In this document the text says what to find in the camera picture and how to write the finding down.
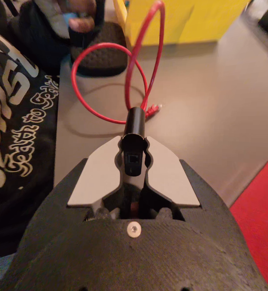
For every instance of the dark honeycomb seat cushion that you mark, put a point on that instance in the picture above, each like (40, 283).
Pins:
(102, 56)

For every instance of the yellow plastic bin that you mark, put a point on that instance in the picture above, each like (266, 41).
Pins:
(170, 22)

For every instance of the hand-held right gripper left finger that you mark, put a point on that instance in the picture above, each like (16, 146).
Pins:
(97, 177)

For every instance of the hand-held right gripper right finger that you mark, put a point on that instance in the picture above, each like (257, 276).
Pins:
(172, 179)

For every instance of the black ethernet splitter box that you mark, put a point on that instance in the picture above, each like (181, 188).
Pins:
(134, 127)

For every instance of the person's left hand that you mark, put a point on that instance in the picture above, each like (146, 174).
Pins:
(81, 22)

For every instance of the red plastic bin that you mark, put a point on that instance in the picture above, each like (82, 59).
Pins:
(257, 216)

